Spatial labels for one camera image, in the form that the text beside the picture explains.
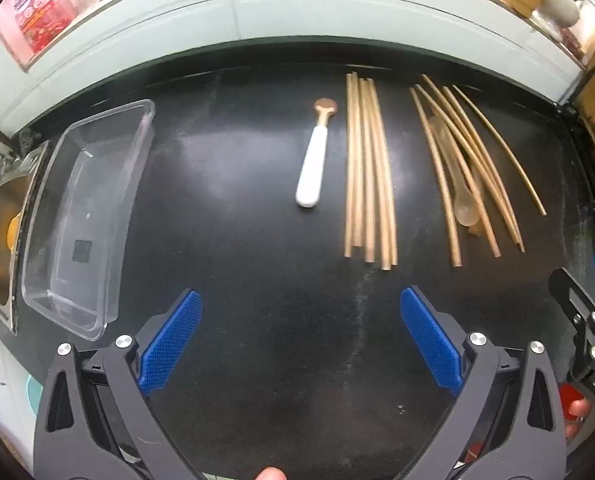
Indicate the yellow plastic cup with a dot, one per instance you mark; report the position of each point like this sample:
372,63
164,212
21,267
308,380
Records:
12,232

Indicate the teal round mat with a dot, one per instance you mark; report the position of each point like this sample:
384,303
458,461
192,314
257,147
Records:
33,395

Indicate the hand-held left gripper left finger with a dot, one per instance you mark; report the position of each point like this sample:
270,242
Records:
170,340

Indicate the group of wooden chopsticks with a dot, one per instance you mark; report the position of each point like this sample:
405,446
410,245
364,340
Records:
365,170

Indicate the person's right hand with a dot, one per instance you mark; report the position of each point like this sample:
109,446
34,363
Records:
576,412

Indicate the grey white jar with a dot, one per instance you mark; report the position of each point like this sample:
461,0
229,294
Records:
561,4

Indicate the clear plastic container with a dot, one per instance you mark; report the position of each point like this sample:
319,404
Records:
77,200

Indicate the red mat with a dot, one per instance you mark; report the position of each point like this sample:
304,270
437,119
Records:
570,392

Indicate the person's left hand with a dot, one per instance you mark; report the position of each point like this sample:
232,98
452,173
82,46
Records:
271,474

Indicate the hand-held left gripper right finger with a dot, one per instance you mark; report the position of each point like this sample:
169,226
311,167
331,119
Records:
432,337

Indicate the red printed packet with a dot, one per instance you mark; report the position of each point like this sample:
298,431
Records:
40,10

